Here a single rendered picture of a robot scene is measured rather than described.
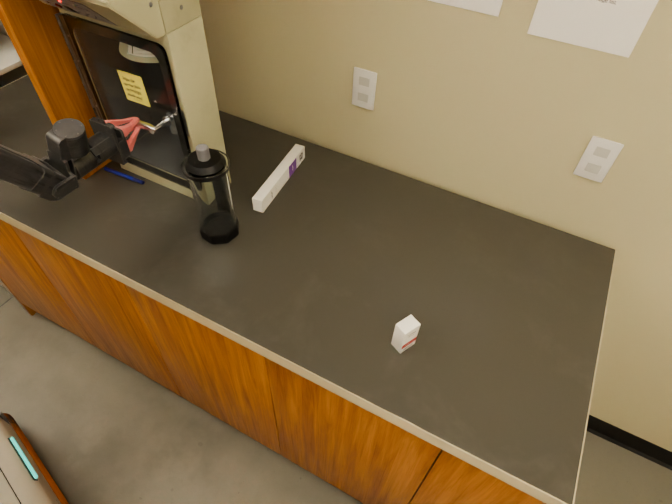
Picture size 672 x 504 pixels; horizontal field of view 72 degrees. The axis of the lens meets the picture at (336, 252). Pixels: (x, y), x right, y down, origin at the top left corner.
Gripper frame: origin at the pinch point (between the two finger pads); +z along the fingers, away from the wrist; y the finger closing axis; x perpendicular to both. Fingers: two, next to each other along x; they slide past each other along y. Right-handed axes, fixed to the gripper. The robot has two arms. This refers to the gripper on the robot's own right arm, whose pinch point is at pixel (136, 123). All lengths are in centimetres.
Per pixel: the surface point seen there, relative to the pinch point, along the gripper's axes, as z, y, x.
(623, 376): 49, -80, -141
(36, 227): -23.2, -25.9, 22.4
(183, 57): 8.8, 15.0, -10.9
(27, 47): -1.9, 12.4, 26.1
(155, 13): 4.1, 25.7, -10.9
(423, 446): -21, -41, -88
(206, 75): 14.7, 8.1, -10.9
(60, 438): -54, -120, 33
